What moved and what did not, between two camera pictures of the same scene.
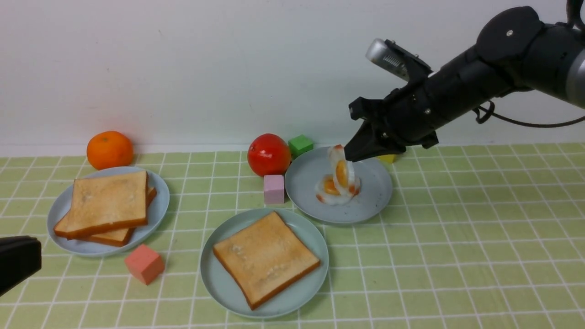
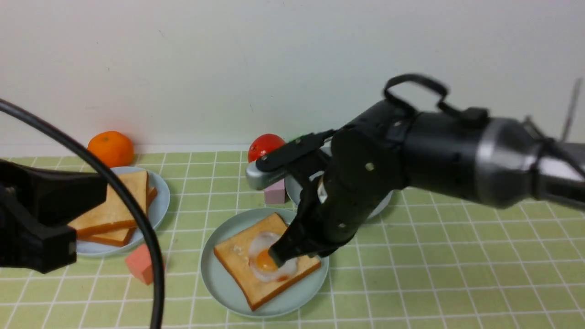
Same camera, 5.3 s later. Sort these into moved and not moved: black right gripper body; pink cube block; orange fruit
Moved: black right gripper body
Not moved: pink cube block; orange fruit
